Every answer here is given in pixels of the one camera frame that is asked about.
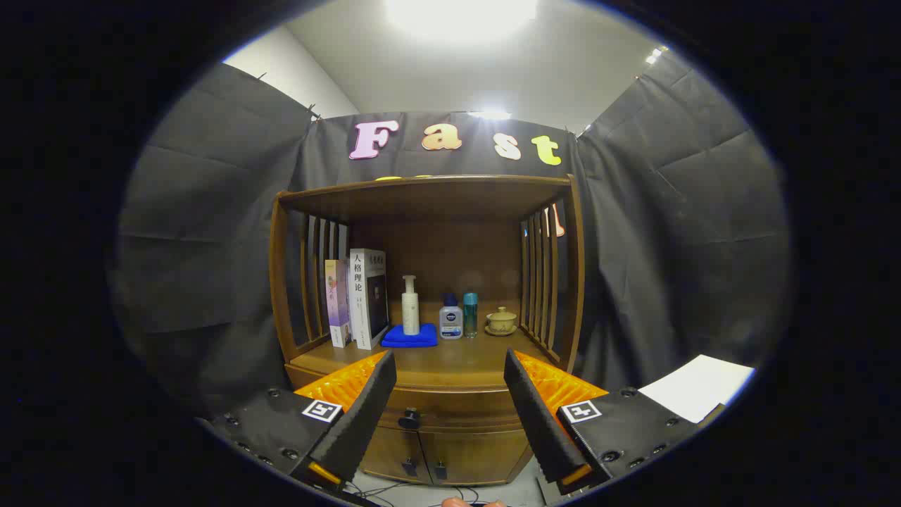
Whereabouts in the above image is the wooden drawer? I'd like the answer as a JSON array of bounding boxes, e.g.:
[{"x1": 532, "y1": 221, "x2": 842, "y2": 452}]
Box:
[{"x1": 373, "y1": 387, "x2": 529, "y2": 432}]

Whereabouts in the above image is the beige lidded teacup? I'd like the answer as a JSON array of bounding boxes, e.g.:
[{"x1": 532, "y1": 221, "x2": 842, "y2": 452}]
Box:
[{"x1": 484, "y1": 306, "x2": 518, "y2": 337}]

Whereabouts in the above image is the white pump bottle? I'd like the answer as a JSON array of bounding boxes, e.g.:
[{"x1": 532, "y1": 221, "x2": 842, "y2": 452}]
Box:
[{"x1": 401, "y1": 275, "x2": 421, "y2": 336}]

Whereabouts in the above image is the blue folded cloth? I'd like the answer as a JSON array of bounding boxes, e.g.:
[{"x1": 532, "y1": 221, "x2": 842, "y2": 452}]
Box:
[{"x1": 381, "y1": 323, "x2": 439, "y2": 349}]

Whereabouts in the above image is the white book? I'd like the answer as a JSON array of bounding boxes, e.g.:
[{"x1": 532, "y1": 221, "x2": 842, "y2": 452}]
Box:
[{"x1": 349, "y1": 248, "x2": 390, "y2": 351}]

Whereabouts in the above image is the white grey plastic box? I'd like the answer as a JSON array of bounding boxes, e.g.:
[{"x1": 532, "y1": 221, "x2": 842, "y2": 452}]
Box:
[{"x1": 637, "y1": 354, "x2": 755, "y2": 424}]

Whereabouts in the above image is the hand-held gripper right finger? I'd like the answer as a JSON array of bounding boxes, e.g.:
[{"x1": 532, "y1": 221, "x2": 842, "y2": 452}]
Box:
[{"x1": 503, "y1": 349, "x2": 705, "y2": 497}]

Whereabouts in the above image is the purple book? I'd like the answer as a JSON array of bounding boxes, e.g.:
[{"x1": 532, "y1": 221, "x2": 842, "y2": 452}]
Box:
[{"x1": 325, "y1": 259, "x2": 351, "y2": 349}]

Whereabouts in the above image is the wooden cabinet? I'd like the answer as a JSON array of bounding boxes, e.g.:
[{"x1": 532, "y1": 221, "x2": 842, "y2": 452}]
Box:
[{"x1": 269, "y1": 174, "x2": 586, "y2": 488}]

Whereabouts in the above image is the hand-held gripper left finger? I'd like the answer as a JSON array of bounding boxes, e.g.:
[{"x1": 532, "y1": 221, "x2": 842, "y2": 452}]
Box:
[{"x1": 211, "y1": 350, "x2": 397, "y2": 494}]

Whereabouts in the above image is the white blue-capped lotion bottle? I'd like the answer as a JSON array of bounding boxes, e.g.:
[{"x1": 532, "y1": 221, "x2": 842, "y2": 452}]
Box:
[{"x1": 439, "y1": 293, "x2": 464, "y2": 341}]

